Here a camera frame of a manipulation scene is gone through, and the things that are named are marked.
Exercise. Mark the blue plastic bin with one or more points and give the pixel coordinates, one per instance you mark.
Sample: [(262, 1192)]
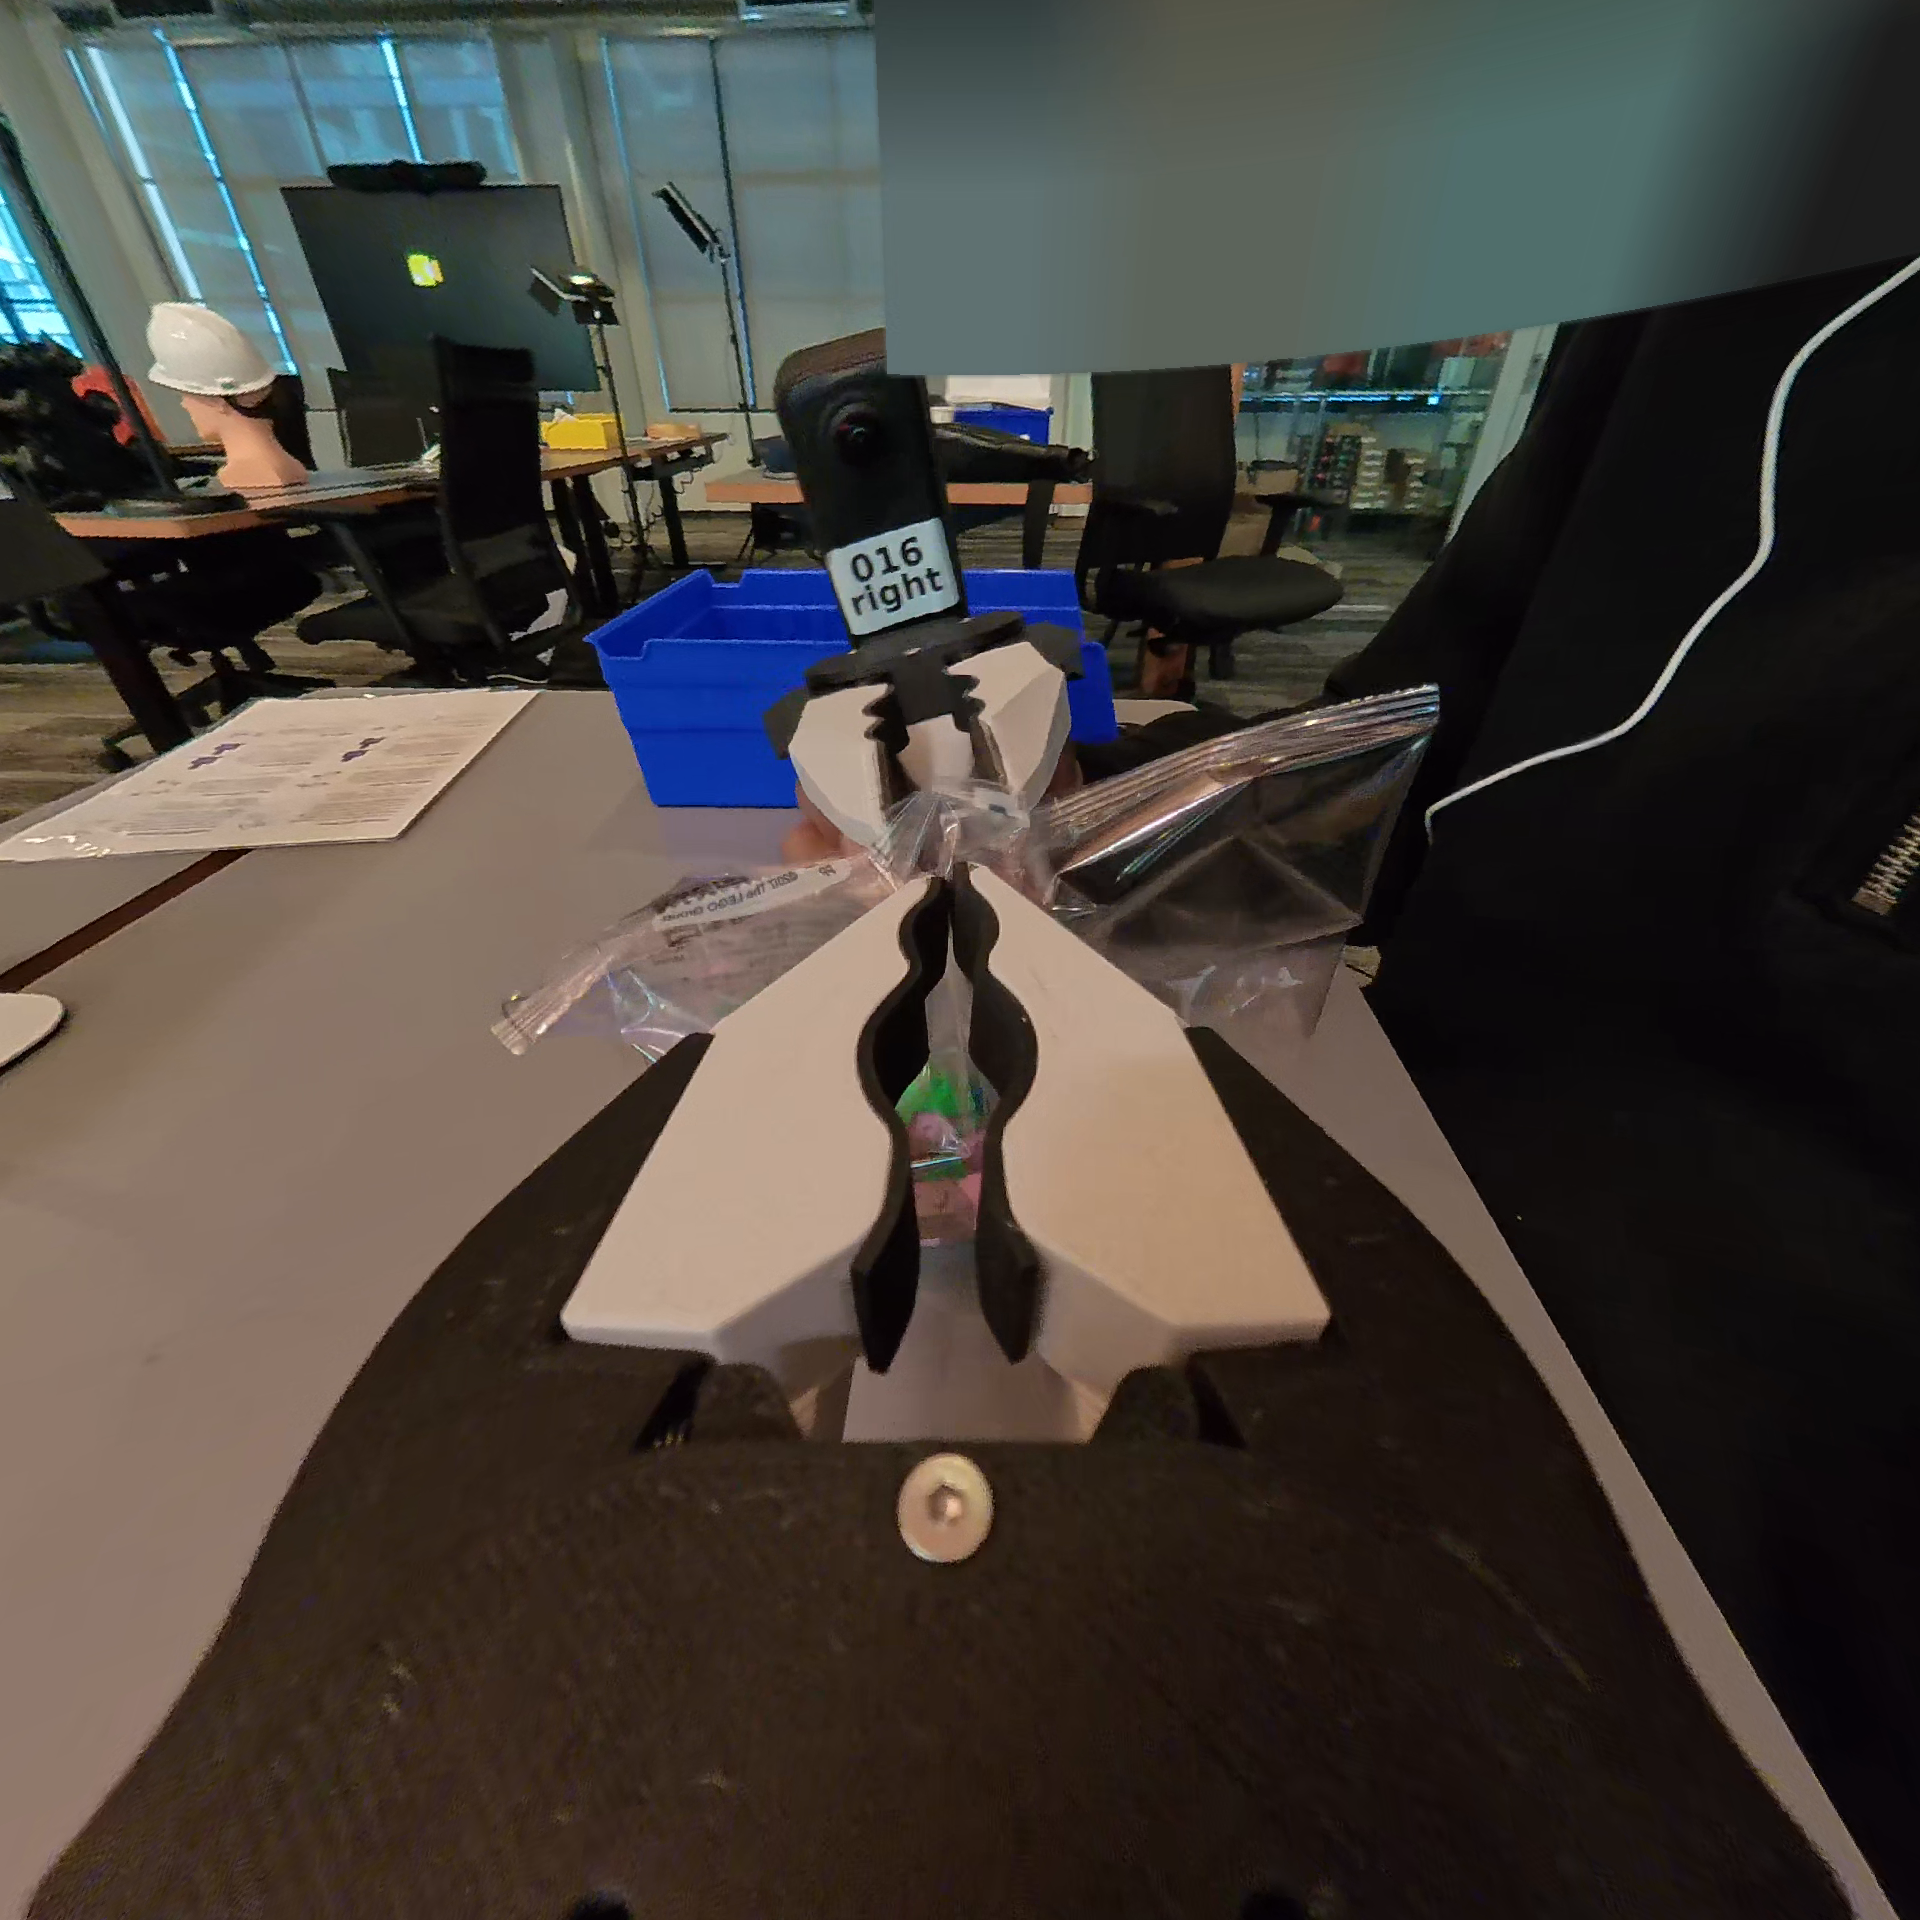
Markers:
[(704, 704)]

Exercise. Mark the white book stand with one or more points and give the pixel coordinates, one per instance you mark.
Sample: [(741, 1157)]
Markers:
[(23, 1026)]

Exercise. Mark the black office chair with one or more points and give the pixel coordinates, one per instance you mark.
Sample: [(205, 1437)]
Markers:
[(480, 523), (1184, 510)]

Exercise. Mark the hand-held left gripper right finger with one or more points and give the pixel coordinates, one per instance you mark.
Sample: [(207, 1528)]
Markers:
[(1155, 1200)]

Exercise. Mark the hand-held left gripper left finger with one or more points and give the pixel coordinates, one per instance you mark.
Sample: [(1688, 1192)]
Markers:
[(750, 1185)]

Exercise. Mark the black monitor on stand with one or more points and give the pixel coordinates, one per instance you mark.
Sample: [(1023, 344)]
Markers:
[(434, 271)]

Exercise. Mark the printed paper sheet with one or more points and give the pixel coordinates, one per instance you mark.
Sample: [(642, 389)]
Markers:
[(283, 773)]

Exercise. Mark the large clear plastic bag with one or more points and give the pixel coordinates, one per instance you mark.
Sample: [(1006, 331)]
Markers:
[(1201, 869)]

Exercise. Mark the mannequin head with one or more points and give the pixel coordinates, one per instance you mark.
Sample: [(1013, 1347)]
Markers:
[(248, 442)]

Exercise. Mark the wooden office desk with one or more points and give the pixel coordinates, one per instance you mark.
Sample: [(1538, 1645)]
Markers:
[(376, 487)]

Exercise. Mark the black light stand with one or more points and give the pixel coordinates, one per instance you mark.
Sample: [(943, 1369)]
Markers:
[(720, 301)]

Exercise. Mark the white hard hat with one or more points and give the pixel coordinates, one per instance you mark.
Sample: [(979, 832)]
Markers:
[(201, 352)]

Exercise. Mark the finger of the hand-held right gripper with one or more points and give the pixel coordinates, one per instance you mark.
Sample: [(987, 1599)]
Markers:
[(1027, 720), (840, 763)]

